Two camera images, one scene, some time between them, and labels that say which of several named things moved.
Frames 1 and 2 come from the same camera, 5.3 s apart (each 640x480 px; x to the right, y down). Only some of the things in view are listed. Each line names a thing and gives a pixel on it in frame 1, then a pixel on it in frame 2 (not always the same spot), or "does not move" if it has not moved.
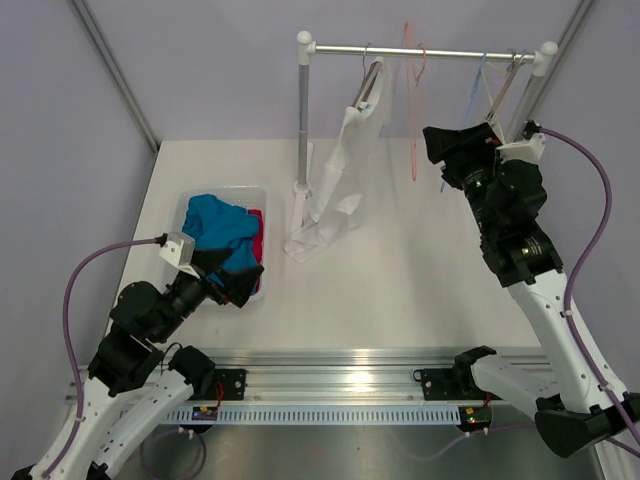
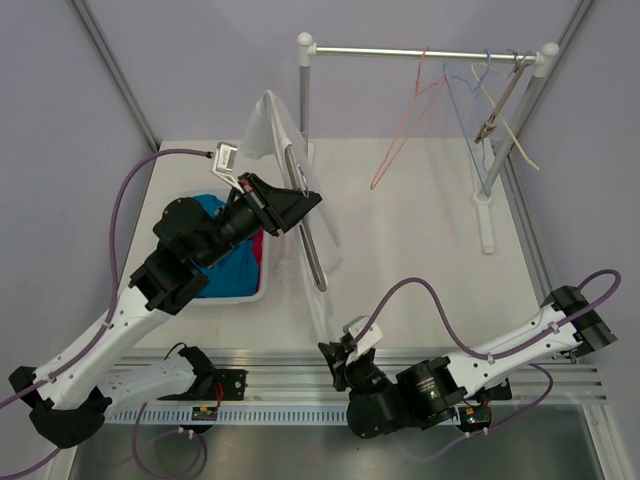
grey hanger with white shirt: [368, 96] -> [301, 183]
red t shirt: [258, 240] does not move
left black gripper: [237, 282] -> [275, 209]
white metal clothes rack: [306, 50] does not move
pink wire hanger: [412, 83] -> [438, 86]
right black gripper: [442, 142] -> [337, 353]
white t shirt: [339, 194] -> [308, 254]
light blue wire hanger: [465, 117] -> [474, 93]
